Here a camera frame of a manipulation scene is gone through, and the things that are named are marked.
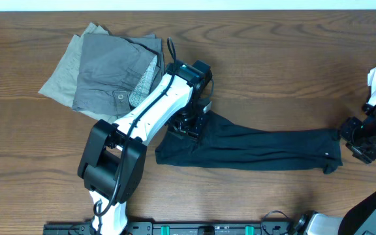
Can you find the black t-shirt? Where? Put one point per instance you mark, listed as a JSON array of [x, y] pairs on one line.
[[224, 144]]

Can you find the black aluminium mounting rail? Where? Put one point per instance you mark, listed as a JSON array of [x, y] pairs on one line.
[[148, 228]]

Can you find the folded dark grey shorts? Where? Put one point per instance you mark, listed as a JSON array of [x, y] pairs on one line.
[[117, 73]]

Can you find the green rail clamp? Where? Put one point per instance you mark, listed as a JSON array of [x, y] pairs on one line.
[[249, 230], [165, 230]]

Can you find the folded beige shorts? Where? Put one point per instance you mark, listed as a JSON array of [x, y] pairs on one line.
[[62, 84]]

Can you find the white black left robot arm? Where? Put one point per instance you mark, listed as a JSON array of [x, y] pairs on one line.
[[113, 160]]

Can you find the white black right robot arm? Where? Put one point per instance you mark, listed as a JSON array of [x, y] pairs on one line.
[[361, 219]]

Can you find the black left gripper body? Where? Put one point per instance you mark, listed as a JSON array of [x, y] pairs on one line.
[[187, 121]]

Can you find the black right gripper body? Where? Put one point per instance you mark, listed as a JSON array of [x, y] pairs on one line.
[[363, 140]]

